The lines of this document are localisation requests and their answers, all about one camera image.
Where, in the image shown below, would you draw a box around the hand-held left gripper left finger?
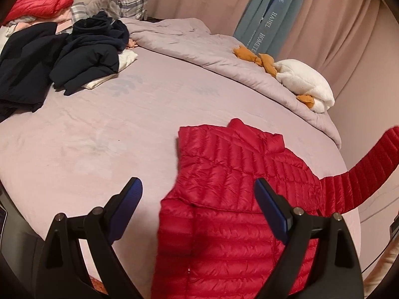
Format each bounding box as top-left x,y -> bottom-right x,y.
37,177 -> 144,299

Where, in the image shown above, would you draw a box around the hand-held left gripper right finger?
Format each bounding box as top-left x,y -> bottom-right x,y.
254,178 -> 365,299

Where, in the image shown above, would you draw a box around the red down jacket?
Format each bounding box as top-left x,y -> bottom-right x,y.
151,118 -> 399,299

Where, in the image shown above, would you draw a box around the pale pink clothes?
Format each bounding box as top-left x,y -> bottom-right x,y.
6,9 -> 75,35

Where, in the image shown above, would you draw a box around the white plush goose toy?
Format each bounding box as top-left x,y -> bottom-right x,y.
234,46 -> 335,113

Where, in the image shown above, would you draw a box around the cream cloth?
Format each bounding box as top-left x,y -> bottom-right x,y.
83,50 -> 138,89

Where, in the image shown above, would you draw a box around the grey quilt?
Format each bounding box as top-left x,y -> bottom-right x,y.
120,18 -> 342,150

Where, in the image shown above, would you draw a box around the black jacket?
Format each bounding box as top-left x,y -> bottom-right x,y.
0,22 -> 70,122

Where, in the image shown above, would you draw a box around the pink curtain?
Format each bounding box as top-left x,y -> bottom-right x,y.
142,0 -> 399,150

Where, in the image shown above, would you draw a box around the blue curtain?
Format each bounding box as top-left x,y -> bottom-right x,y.
233,0 -> 312,61

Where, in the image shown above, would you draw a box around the plaid pillow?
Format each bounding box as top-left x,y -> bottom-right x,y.
70,0 -> 156,22

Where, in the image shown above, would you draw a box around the folded red puffer jacket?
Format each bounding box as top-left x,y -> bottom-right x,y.
1,0 -> 74,25

